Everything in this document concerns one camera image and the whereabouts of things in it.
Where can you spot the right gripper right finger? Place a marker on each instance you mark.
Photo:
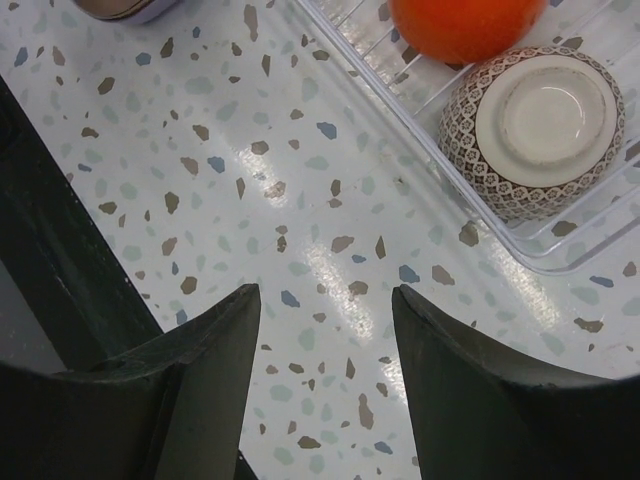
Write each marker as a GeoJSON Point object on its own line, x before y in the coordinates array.
{"type": "Point", "coordinates": [482, 410]}

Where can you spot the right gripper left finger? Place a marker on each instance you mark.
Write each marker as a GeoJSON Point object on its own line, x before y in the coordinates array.
{"type": "Point", "coordinates": [171, 408]}

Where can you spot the patterned round bowl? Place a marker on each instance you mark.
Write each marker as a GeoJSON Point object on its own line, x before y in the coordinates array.
{"type": "Point", "coordinates": [533, 129]}

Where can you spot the orange round bowl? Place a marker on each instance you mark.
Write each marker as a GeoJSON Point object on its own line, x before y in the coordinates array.
{"type": "Point", "coordinates": [460, 32]}

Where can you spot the brown square panda plate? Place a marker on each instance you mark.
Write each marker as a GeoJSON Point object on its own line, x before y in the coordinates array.
{"type": "Point", "coordinates": [111, 10]}

